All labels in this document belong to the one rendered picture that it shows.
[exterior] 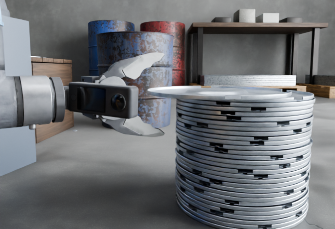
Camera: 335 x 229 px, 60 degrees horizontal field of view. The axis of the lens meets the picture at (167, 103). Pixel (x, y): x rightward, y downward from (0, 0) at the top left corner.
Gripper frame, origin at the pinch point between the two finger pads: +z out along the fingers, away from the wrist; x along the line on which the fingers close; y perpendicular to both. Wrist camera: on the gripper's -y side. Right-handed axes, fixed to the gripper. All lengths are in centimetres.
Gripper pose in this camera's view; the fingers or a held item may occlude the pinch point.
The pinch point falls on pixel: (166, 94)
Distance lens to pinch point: 54.1
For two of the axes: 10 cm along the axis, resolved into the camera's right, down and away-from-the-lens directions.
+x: 0.0, 9.9, 1.2
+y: -5.4, -1.0, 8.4
